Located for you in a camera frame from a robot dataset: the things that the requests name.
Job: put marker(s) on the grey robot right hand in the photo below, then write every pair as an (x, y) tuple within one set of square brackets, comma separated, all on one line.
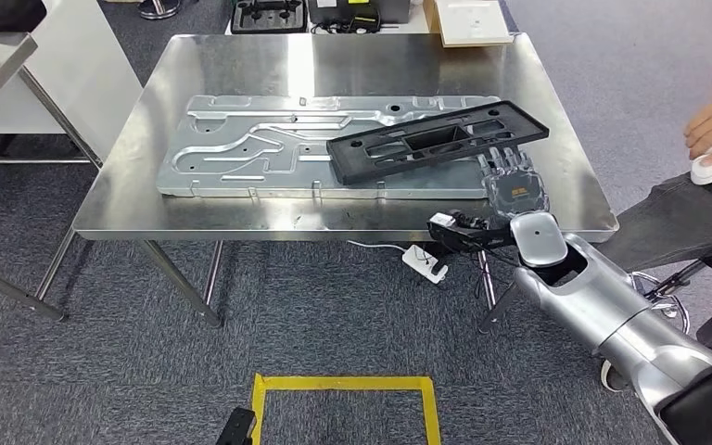
[(516, 190)]

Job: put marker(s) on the long black plastic part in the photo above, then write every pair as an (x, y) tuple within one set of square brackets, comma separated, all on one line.
[(344, 160)]

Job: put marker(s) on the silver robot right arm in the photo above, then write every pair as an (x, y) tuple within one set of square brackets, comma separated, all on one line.
[(608, 307)]

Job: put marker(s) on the stainless steel workbench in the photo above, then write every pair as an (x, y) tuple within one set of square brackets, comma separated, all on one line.
[(362, 67)]

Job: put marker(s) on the person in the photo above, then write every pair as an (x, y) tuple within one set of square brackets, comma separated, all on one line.
[(669, 215)]

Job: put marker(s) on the white power strip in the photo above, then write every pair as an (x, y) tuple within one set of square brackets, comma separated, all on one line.
[(420, 261)]

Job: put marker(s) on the white flat packet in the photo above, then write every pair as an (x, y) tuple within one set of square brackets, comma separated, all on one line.
[(472, 21)]

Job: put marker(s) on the open cardboard box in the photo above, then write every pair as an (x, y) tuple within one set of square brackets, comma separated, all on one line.
[(429, 18)]

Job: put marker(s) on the grey equipment case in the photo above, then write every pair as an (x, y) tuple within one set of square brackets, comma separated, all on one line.
[(393, 9)]

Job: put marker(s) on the stamped grey metal panel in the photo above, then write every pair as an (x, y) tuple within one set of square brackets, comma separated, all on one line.
[(239, 166)]

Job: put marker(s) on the black foam tray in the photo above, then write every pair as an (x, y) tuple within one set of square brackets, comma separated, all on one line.
[(268, 24)]

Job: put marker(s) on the black flat object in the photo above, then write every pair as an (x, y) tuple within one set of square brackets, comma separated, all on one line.
[(0, 15)]

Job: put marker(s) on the black robot bracket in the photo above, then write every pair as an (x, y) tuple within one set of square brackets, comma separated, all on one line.
[(236, 427)]

